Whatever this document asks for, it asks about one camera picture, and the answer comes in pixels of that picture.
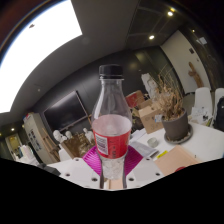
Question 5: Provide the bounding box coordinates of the golden sculpture on wooden base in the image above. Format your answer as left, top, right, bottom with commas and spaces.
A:
59, 131, 96, 159

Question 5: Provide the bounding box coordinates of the black backpack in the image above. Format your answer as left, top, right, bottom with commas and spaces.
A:
213, 96, 224, 133

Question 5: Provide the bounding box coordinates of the clear bottle with red label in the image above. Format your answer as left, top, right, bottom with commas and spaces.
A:
91, 64, 133, 181

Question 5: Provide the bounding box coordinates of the wooden easel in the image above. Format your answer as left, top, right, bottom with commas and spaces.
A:
40, 127, 61, 163

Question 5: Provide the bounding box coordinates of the dried plant in grey pot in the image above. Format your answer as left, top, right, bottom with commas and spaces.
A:
153, 66, 189, 141

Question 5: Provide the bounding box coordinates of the white plaster statue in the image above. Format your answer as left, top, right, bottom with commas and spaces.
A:
140, 73, 159, 99

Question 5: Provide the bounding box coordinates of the small white cup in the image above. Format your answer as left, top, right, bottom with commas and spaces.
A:
146, 137, 159, 148

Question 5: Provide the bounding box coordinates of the black box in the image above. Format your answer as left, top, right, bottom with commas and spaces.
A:
36, 162, 62, 176

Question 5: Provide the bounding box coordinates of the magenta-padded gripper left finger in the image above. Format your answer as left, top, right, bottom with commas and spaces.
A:
59, 145, 106, 190

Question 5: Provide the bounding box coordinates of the white papers stack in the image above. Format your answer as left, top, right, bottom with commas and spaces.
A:
189, 106, 210, 126

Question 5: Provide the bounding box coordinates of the white shelf unit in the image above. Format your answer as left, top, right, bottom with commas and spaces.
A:
22, 112, 46, 156

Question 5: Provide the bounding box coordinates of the black wall screen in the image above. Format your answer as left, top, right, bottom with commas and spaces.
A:
43, 90, 89, 133

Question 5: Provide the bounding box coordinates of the yellow marker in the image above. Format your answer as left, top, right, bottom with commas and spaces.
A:
156, 150, 169, 160

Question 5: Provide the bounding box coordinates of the long ceiling light panel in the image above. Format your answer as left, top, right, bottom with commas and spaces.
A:
0, 0, 83, 114

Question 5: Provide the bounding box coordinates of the grey plant saucer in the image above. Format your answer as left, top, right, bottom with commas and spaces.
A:
163, 123, 194, 145

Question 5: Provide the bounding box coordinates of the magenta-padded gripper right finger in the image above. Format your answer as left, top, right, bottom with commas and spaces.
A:
122, 145, 164, 190

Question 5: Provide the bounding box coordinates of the spread newspaper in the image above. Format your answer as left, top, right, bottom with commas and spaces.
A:
129, 128, 159, 159

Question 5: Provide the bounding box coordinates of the red box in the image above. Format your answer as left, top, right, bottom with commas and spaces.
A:
125, 90, 146, 108

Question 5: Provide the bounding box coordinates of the brown cardboard box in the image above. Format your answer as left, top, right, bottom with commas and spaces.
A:
138, 104, 164, 135

